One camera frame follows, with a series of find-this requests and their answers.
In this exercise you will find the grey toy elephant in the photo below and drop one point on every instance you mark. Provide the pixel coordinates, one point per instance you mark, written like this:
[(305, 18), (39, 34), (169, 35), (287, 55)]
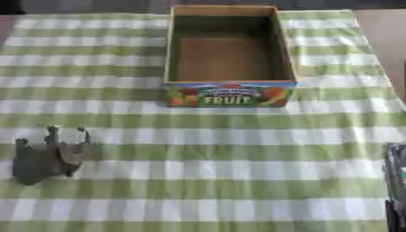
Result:
[(42, 163)]

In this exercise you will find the cardboard box with printed front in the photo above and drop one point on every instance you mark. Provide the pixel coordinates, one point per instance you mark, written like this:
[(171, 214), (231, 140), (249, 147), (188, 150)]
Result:
[(227, 90)]

